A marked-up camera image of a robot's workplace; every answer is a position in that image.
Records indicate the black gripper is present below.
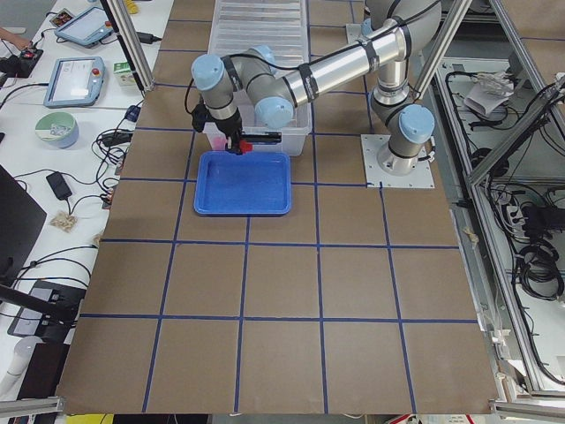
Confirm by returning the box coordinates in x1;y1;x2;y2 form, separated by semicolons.
192;103;243;155

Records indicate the red block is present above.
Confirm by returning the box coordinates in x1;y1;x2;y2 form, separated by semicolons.
240;140;252;154

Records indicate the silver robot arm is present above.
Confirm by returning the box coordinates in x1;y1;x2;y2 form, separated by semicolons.
190;1;441;176

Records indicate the clear plastic storage box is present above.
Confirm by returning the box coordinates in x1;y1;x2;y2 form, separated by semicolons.
201;0;313;158

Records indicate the clear plastic box lid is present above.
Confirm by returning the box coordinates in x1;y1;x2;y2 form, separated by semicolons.
207;0;309;67

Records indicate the blue plastic tray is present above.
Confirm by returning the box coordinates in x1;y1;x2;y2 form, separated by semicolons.
193;151;292;216

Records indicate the green white carton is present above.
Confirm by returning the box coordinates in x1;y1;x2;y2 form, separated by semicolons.
113;62;137;87

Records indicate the blue teach pendant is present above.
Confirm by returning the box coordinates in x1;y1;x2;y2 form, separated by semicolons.
55;6;113;47
43;57;105;109

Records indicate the green bowl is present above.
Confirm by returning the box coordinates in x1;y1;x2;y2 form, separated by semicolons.
34;112;79;148

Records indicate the black power adapter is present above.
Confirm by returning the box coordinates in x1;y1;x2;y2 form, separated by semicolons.
46;171;72;201

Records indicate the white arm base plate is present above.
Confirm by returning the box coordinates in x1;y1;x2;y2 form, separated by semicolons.
360;134;435;189

